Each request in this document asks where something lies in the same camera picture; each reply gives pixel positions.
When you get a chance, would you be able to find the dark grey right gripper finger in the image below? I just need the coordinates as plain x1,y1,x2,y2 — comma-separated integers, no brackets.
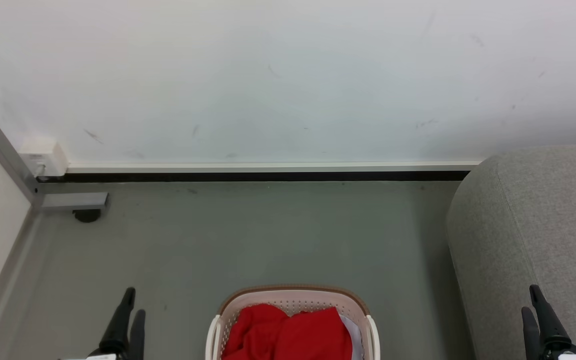
521,307,542,360
528,284,572,352

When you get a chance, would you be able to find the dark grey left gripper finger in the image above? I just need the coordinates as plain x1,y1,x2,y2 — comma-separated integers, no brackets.
128,309,147,360
99,287,137,352

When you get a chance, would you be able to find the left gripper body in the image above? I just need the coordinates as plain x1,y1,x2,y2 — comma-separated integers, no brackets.
63,347,130,360

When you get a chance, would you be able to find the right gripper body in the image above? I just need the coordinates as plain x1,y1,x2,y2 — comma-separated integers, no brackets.
540,343,576,360

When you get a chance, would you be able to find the red clothing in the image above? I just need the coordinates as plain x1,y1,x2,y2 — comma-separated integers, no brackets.
221,303,354,360

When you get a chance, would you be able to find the cream perforated laundry basket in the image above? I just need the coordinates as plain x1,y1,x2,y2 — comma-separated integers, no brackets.
205,285,381,360

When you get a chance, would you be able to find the white clothing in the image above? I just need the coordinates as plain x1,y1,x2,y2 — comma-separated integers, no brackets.
339,315,366,360

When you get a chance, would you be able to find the grey fabric sofa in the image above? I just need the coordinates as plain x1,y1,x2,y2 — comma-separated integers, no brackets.
445,145,576,360

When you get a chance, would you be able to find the black baseboard strip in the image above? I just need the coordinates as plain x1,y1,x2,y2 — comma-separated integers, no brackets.
37,171,472,183

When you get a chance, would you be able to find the white baseboard trim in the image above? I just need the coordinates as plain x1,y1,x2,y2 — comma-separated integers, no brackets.
66,160,485,174

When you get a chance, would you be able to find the black round frame foot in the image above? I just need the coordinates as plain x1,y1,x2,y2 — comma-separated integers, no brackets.
72,209,102,224

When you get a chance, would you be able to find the white wall socket box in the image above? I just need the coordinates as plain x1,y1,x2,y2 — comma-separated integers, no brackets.
18,139,70,178

